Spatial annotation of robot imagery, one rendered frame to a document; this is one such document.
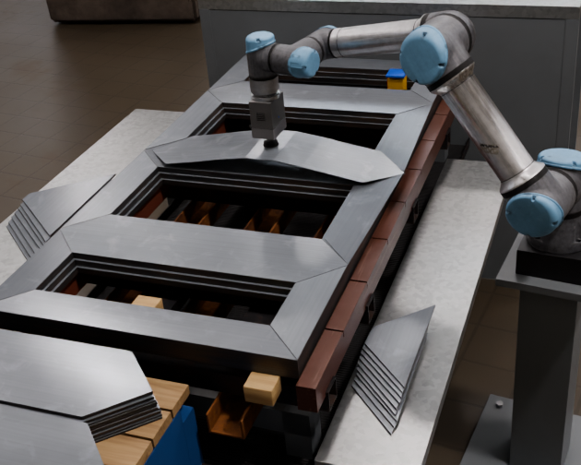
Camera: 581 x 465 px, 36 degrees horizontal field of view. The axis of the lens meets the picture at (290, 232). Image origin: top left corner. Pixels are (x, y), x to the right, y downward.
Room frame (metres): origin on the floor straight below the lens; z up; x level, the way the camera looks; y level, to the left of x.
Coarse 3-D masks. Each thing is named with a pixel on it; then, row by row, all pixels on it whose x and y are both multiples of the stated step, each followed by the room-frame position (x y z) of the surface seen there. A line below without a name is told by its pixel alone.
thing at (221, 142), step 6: (234, 132) 2.30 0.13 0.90; (240, 132) 2.29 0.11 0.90; (216, 138) 2.29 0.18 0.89; (222, 138) 2.27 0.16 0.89; (228, 138) 2.26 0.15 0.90; (234, 138) 2.25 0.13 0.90; (210, 144) 2.26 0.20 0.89; (216, 144) 2.24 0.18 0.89; (222, 144) 2.23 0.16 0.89; (228, 144) 2.22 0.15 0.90; (204, 150) 2.22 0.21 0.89; (210, 150) 2.21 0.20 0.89; (216, 150) 2.19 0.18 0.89; (222, 150) 2.18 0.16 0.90; (198, 156) 2.19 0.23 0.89; (204, 156) 2.18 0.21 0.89; (210, 156) 2.16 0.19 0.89; (216, 156) 2.15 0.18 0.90
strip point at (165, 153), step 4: (180, 140) 2.34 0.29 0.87; (184, 140) 2.33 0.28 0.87; (188, 140) 2.33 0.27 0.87; (172, 144) 2.32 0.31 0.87; (176, 144) 2.32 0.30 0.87; (180, 144) 2.31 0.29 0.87; (184, 144) 2.30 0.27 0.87; (160, 148) 2.31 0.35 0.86; (164, 148) 2.31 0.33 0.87; (168, 148) 2.30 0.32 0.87; (172, 148) 2.29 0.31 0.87; (176, 148) 2.29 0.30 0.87; (180, 148) 2.28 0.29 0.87; (156, 152) 2.28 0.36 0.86; (160, 152) 2.28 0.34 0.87; (164, 152) 2.27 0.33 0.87; (168, 152) 2.27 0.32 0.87; (172, 152) 2.26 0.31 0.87; (176, 152) 2.25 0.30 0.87; (160, 156) 2.25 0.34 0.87; (164, 156) 2.24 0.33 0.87; (168, 156) 2.24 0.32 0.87; (172, 156) 2.23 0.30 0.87; (164, 160) 2.22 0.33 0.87; (168, 160) 2.21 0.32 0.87
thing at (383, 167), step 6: (378, 156) 2.11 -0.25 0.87; (384, 156) 2.11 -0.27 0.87; (378, 162) 2.08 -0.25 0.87; (384, 162) 2.08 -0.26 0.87; (390, 162) 2.08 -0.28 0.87; (372, 168) 2.05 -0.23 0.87; (378, 168) 2.05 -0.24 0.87; (384, 168) 2.05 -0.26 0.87; (390, 168) 2.05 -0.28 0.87; (372, 174) 2.01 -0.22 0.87; (378, 174) 2.01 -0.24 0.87; (384, 174) 2.01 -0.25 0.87; (390, 174) 2.02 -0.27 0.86; (366, 180) 1.98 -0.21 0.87; (372, 180) 1.99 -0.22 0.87
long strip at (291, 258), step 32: (96, 224) 1.91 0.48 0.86; (128, 224) 1.89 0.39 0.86; (160, 224) 1.88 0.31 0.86; (192, 224) 1.86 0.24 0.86; (128, 256) 1.74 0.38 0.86; (160, 256) 1.73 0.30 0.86; (192, 256) 1.72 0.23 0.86; (224, 256) 1.70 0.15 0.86; (256, 256) 1.69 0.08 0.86; (288, 256) 1.68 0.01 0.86; (320, 256) 1.66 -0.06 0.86
